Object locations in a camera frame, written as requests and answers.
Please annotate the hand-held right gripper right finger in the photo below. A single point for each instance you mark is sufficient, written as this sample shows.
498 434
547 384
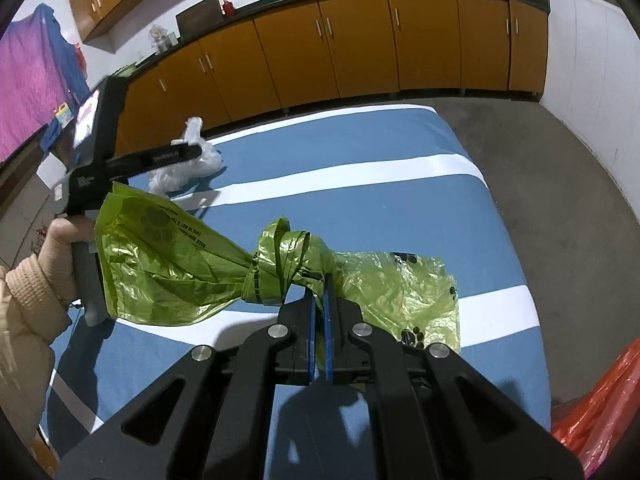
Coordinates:
328 345

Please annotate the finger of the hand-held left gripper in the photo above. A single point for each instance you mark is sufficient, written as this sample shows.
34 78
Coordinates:
165 156

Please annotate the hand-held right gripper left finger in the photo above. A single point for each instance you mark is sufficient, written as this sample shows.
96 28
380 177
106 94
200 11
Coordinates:
312 345

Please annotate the white plastic bag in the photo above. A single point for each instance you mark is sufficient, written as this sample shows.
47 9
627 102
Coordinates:
200 166

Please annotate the light green plastic bag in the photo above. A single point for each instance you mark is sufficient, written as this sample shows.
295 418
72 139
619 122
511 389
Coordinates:
150 260

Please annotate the red bag lined basket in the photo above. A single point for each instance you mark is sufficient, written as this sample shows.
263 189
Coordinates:
600 410

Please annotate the person's left forearm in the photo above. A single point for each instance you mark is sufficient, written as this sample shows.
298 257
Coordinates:
25 335

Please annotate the person's left hand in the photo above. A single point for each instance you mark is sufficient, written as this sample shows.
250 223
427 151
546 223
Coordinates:
57 250

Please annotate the yellow blue toy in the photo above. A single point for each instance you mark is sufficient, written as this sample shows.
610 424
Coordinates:
62 114

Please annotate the white floral cabinet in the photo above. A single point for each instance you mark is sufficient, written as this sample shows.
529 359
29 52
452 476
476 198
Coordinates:
20 220

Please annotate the purple hanging blanket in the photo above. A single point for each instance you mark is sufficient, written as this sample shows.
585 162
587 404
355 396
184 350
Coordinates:
30 85

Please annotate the clear plastic jar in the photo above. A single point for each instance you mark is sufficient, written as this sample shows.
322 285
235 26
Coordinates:
161 40

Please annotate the dark brown board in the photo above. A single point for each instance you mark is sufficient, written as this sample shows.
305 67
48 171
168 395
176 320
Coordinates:
197 17

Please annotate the small red bottle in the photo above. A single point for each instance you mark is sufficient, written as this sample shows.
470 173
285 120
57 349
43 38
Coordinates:
228 9

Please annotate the orange base cabinets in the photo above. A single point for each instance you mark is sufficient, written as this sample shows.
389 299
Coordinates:
350 45

